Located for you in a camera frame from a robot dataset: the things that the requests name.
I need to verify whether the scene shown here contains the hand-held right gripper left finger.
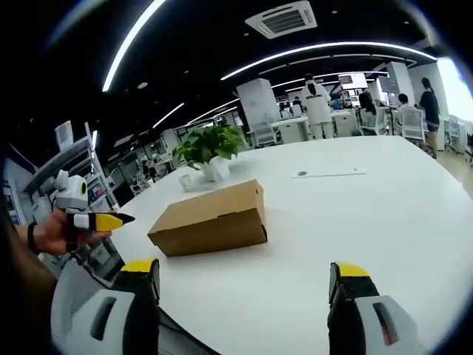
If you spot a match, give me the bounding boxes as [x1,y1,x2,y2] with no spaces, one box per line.
[79,257,162,355]

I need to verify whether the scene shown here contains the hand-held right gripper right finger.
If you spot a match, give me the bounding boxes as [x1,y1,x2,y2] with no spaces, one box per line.
[326,260,426,355]

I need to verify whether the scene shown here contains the brown cardboard shoe box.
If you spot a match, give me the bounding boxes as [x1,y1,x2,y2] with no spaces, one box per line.
[146,178,268,257]

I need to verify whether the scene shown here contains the person's left hand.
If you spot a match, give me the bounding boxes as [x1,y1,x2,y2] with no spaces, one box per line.
[35,208,112,256]

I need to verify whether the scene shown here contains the metal shelf rack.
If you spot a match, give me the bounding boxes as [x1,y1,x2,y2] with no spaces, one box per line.
[21,121,120,223]

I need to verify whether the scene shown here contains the grey mesh office chair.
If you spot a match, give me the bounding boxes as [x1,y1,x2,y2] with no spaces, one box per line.
[50,249,129,348]

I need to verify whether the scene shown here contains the black wristband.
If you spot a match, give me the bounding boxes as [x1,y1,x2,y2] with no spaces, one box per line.
[27,220,41,257]

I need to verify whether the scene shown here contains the white flat table panel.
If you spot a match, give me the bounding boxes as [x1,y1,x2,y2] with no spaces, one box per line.
[290,166,368,180]

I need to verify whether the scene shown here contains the green potted plant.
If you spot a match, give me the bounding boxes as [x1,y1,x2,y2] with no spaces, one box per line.
[172,124,248,183]

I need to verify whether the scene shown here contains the white office chair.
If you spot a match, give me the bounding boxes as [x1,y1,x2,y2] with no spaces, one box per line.
[401,107,426,142]
[254,124,279,148]

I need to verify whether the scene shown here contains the white square pillar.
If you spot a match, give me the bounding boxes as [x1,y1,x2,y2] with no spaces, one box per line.
[236,78,281,129]

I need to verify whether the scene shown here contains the ceiling air conditioner vent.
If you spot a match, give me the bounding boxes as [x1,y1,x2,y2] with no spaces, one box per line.
[244,0,319,40]

